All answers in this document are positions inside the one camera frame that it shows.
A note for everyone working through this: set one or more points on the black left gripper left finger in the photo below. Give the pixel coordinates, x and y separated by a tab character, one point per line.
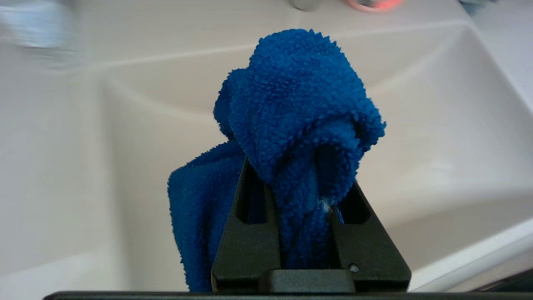
247	246

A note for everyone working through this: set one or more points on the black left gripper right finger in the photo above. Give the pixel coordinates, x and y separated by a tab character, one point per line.
370	254

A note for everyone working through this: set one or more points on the blue terry cloth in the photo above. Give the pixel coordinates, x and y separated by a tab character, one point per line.
300	104

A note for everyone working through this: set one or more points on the beige moulded sink basin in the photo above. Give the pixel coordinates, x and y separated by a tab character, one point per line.
437	125

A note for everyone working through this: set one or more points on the small clear water bottle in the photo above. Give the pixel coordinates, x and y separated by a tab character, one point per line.
33	29

